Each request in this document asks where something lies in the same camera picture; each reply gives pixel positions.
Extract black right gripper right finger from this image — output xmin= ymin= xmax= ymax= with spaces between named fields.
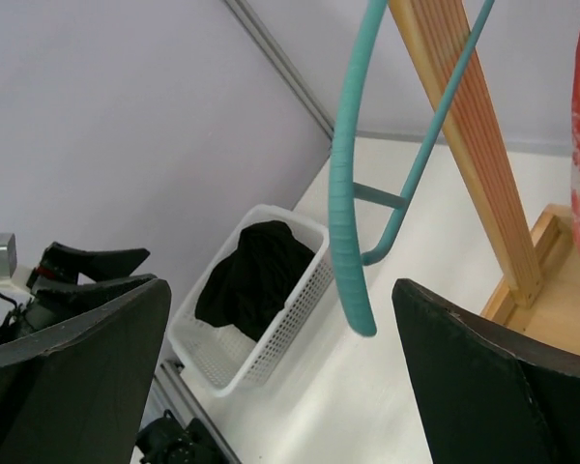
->
xmin=391 ymin=278 xmax=580 ymax=463

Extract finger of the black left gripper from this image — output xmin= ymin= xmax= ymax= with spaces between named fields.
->
xmin=41 ymin=242 xmax=150 ymax=280
xmin=33 ymin=274 xmax=157 ymax=309

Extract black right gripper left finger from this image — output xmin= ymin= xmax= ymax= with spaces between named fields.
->
xmin=0 ymin=278 xmax=171 ymax=463

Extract black trousers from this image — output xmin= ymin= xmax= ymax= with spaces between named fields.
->
xmin=194 ymin=220 xmax=314 ymax=342

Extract teal plastic hanger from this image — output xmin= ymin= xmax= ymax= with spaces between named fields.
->
xmin=354 ymin=14 xmax=500 ymax=333

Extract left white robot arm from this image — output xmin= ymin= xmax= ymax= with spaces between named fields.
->
xmin=0 ymin=233 xmax=155 ymax=345

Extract white perforated plastic basket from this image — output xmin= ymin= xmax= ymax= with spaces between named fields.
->
xmin=168 ymin=204 xmax=333 ymax=397

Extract aluminium mounting rail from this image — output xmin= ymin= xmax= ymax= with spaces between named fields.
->
xmin=151 ymin=360 xmax=241 ymax=463

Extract wooden clothes rack frame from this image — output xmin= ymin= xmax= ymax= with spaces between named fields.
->
xmin=389 ymin=1 xmax=580 ymax=355

